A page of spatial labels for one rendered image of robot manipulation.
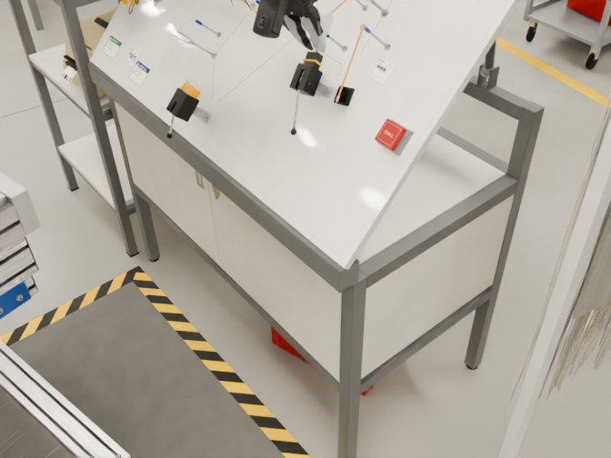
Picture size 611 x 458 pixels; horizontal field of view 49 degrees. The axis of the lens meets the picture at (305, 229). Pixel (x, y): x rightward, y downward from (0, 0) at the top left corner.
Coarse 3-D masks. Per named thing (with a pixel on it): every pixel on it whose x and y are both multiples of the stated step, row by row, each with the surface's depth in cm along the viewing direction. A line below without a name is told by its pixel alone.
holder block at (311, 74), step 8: (304, 64) 144; (296, 72) 145; (304, 72) 144; (312, 72) 143; (320, 72) 145; (296, 80) 144; (304, 80) 143; (312, 80) 144; (296, 88) 145; (304, 88) 143; (312, 88) 145
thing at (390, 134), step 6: (390, 120) 135; (384, 126) 136; (390, 126) 135; (396, 126) 134; (402, 126) 134; (378, 132) 136; (384, 132) 136; (390, 132) 135; (396, 132) 134; (402, 132) 133; (378, 138) 136; (384, 138) 135; (390, 138) 134; (396, 138) 134; (384, 144) 135; (390, 144) 134; (396, 144) 134
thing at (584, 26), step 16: (528, 0) 381; (560, 0) 400; (576, 0) 383; (592, 0) 374; (608, 0) 342; (528, 16) 386; (544, 16) 384; (560, 16) 383; (576, 16) 383; (592, 16) 378; (608, 16) 347; (528, 32) 391; (560, 32) 373; (576, 32) 369; (592, 32) 368; (608, 32) 368; (592, 48) 365; (592, 64) 368
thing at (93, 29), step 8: (96, 16) 236; (104, 16) 236; (112, 16) 236; (80, 24) 233; (88, 24) 232; (96, 24) 232; (104, 24) 231; (88, 32) 229; (96, 32) 228; (104, 32) 227; (88, 40) 226; (96, 40) 225; (88, 48) 224; (64, 56) 235; (72, 56) 232; (88, 56) 224; (64, 64) 237; (72, 64) 232; (72, 80) 237; (96, 88) 228
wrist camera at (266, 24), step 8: (264, 0) 116; (272, 0) 115; (280, 0) 114; (264, 8) 116; (272, 8) 115; (280, 8) 115; (256, 16) 117; (264, 16) 116; (272, 16) 115; (280, 16) 115; (256, 24) 116; (264, 24) 115; (272, 24) 115; (280, 24) 116; (256, 32) 117; (264, 32) 116; (272, 32) 115
